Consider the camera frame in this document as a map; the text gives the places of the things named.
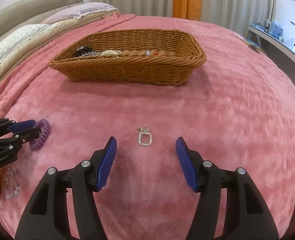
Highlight beige quilt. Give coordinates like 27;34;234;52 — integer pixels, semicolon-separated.
0;10;120;93

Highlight cream bead bracelet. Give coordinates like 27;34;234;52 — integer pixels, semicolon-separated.
100;50;123;57

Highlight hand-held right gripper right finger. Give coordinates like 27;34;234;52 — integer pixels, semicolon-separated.
176;137;280;240

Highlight blue box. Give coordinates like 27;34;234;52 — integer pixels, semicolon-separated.
272;20;284;40

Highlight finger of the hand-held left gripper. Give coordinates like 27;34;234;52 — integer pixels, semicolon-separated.
0;127;42;153
0;118;37;140

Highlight brown wicker basket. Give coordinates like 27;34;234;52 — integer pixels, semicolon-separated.
49;29;207;85

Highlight purple spiral hair tie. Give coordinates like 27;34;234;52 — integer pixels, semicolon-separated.
29;119;51;152

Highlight pink fleece blanket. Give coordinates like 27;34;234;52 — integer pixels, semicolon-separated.
0;14;295;240

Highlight beige padded headboard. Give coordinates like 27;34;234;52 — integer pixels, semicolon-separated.
0;0;81;27

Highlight black wrist watch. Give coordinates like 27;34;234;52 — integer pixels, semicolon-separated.
74;46;94;57

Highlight lilac pillow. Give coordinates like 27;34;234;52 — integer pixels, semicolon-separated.
41;2;119;24

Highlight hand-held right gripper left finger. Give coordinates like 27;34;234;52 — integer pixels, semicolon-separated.
15;137;117;240

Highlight crystal drop earrings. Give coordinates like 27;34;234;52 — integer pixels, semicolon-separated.
1;169;21;200

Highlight square rhinestone earring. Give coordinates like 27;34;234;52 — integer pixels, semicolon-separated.
137;127;153;147

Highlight white floral pillow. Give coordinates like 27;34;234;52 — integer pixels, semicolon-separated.
0;22;61;73

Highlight white desk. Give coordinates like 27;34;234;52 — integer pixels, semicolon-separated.
248;24;295;73

